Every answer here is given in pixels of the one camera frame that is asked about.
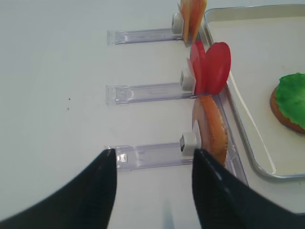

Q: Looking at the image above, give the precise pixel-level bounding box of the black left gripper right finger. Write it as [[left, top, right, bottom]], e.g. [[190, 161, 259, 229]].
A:
[[192, 149, 305, 229]]

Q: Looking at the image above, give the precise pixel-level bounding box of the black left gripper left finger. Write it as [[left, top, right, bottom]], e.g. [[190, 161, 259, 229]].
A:
[[0, 149, 117, 229]]

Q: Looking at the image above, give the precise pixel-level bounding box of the green lettuce leaf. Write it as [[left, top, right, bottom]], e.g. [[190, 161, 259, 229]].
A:
[[275, 73, 305, 129]]

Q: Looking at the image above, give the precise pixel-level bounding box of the white bread pusher block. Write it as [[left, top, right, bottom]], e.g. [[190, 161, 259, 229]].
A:
[[179, 132, 202, 156]]

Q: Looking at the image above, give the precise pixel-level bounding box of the round bread slice on tray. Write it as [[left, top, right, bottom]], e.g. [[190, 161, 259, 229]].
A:
[[270, 87, 305, 134]]

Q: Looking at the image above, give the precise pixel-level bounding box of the white tomato pusher block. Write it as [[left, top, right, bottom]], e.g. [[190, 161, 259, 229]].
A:
[[180, 68, 196, 93]]

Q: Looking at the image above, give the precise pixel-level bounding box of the white cheese pusher block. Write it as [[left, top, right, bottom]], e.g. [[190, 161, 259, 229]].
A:
[[171, 12, 184, 35]]

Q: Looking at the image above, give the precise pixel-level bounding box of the inner yellow cheese slice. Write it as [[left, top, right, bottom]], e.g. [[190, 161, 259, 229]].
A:
[[189, 0, 207, 43]]

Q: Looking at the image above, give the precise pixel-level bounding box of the clear left long strip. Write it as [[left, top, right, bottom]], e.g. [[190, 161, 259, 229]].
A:
[[192, 36, 247, 183]]

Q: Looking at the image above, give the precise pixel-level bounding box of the white rectangular metal tray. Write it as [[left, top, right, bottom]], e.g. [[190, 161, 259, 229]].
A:
[[204, 4, 305, 179]]

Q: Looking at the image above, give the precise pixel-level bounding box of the clear left bread holder rail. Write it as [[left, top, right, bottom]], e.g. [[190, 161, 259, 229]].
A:
[[104, 143, 193, 171]]

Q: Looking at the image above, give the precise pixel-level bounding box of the clear tomato holder rail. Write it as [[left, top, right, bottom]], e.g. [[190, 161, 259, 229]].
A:
[[105, 83, 196, 105]]

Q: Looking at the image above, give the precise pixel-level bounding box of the clear cheese holder rail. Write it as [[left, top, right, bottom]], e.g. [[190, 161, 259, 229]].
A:
[[107, 29, 183, 46]]

